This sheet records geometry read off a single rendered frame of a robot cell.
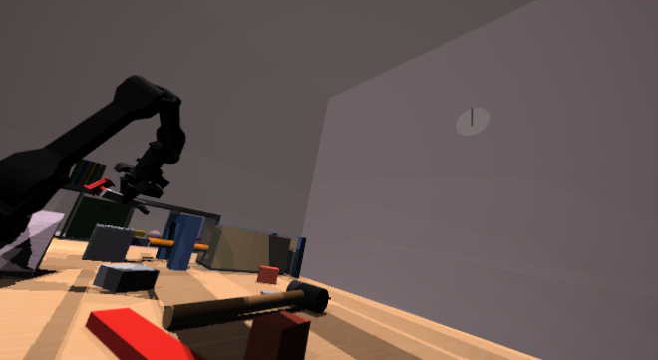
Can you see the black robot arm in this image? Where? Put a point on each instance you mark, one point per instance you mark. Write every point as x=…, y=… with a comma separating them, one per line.
x=29, y=179

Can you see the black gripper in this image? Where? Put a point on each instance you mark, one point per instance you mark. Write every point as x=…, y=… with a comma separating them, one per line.
x=137, y=178

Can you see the hammer with wooden handle and dark head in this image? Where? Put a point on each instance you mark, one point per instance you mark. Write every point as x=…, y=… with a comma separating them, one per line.
x=300, y=293

